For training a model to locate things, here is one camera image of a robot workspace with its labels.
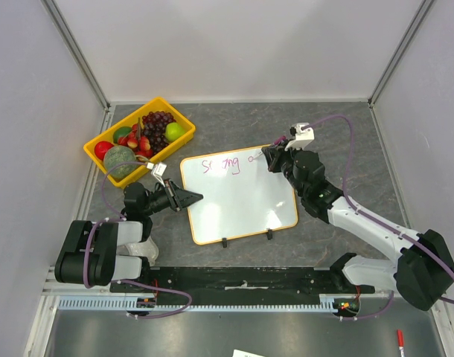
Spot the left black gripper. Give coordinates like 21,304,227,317
142,178,202,216

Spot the purple whiteboard marker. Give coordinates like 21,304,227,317
251,135,286,161

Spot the yellow-framed whiteboard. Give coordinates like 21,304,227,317
180,146,298,245

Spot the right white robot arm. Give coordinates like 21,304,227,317
261,140,454,311

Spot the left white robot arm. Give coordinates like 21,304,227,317
54,179,203,292

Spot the white whiteboard eraser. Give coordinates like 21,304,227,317
117,237,159,266

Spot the red cherry bunch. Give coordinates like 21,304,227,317
118,123,153,158

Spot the light green apple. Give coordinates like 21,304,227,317
164,122,185,143

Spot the green netted melon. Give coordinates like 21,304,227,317
103,146,138,181

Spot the dark purple grape bunch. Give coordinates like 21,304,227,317
142,111,175,154

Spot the green lime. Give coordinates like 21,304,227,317
112,126,132,144

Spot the red apple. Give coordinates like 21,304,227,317
94,141,114,161

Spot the yellow plastic fruit bin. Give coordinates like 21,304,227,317
83,97,196,173

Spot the white paper sheet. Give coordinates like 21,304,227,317
232,350,263,357

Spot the red pen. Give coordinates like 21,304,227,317
397,329,405,357

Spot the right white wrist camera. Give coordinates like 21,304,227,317
285,123,315,150

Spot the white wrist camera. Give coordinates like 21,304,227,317
144,161,167,186
285,123,315,150

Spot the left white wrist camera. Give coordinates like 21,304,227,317
144,161,167,186

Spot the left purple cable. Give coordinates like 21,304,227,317
83,161,193,321

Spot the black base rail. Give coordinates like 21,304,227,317
109,265,377,307

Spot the white slotted cable duct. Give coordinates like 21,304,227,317
58,295,338,313

